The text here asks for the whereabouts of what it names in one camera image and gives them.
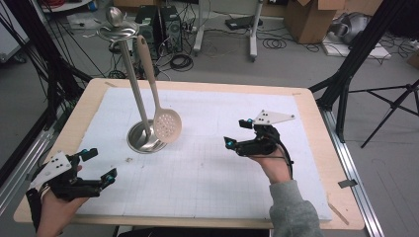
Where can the beige slotted spoon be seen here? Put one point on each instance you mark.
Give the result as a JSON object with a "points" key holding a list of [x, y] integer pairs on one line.
{"points": [[167, 126]]}

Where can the black metal frame post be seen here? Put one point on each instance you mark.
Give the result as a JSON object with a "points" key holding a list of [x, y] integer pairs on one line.
{"points": [[49, 75], [359, 49]]}

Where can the white grid mat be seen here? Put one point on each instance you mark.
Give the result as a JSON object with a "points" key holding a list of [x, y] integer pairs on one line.
{"points": [[204, 184]]}

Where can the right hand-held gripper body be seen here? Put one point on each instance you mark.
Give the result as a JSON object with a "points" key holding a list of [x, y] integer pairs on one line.
{"points": [[270, 117]]}

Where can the black flat device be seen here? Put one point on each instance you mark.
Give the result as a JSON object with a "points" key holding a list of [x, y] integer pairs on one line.
{"points": [[242, 22]]}

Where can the black computer tower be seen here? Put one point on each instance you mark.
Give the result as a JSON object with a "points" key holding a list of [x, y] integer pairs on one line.
{"points": [[154, 19], [172, 31]]}

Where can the person's right hand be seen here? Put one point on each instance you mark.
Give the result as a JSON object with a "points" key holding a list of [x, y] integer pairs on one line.
{"points": [[275, 168]]}

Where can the cardboard box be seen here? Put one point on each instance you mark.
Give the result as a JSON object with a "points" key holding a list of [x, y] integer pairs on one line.
{"points": [[308, 23]]}

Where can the white stand leg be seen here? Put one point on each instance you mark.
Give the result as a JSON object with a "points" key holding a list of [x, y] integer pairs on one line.
{"points": [[198, 36], [253, 39]]}

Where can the metal utensil stand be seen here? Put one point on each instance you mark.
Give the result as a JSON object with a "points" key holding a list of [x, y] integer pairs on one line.
{"points": [[133, 82]]}

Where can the person's left hand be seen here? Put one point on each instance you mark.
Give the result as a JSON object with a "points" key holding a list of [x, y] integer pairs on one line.
{"points": [[56, 217]]}

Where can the dark grey tape piece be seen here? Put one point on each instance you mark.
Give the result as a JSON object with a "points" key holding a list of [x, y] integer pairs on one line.
{"points": [[347, 183]]}

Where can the black tripod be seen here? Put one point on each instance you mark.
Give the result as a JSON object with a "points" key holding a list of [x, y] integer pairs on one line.
{"points": [[393, 105]]}

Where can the aluminium rail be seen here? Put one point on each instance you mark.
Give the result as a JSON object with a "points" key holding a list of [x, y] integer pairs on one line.
{"points": [[26, 161], [349, 158]]}

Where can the white cabinet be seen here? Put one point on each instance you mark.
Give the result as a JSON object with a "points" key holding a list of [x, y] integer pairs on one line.
{"points": [[10, 39]]}

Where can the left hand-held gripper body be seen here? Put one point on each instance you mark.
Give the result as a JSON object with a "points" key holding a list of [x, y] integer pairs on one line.
{"points": [[49, 169]]}

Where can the white flat board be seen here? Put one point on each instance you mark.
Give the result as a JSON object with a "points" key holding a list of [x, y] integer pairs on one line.
{"points": [[359, 51]]}

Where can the grey bag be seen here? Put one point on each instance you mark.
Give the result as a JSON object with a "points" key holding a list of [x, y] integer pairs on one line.
{"points": [[352, 26]]}

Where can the thin wooden stick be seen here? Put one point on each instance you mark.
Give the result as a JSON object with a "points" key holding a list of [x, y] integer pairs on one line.
{"points": [[338, 214]]}

